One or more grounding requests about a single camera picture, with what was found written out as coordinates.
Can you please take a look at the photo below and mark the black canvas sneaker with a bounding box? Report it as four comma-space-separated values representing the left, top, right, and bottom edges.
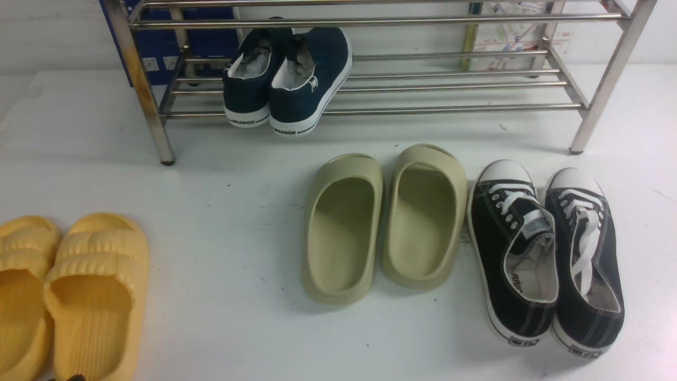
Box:
542, 167, 625, 359
466, 159, 560, 348

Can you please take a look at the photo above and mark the stainless steel shoe rack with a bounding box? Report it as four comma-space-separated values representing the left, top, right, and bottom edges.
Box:
101, 1, 657, 167

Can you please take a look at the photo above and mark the blue box behind rack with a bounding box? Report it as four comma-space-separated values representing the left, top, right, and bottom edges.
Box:
98, 1, 240, 85

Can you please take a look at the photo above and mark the olive green slipper left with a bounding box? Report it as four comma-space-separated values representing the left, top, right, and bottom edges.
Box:
302, 153, 385, 305

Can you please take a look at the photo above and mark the olive green slipper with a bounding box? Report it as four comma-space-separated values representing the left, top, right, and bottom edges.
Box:
383, 144, 469, 290
302, 153, 385, 305

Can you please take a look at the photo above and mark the olive green slipper right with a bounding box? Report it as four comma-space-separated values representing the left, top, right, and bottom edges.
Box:
383, 144, 469, 290

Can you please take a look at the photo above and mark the navy canvas sneaker right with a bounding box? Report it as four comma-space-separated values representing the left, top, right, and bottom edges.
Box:
269, 28, 353, 137

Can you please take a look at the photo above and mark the navy canvas sneaker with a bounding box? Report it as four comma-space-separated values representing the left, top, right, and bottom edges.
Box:
222, 28, 294, 128
269, 28, 353, 137

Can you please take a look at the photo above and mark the navy canvas sneaker left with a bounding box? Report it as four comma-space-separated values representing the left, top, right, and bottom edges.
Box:
222, 28, 294, 128

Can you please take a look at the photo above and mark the printed map poster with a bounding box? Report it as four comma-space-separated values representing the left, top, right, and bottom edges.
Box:
460, 2, 572, 71

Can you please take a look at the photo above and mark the yellow ribbed slipper right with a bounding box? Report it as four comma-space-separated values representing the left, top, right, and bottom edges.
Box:
44, 212, 150, 380

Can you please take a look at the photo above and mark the yellow ribbed slipper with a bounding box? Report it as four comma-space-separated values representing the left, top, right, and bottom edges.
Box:
1, 215, 61, 380
44, 212, 150, 380

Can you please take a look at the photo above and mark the yellow ribbed slipper left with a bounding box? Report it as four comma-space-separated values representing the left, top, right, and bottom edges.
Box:
1, 215, 61, 380

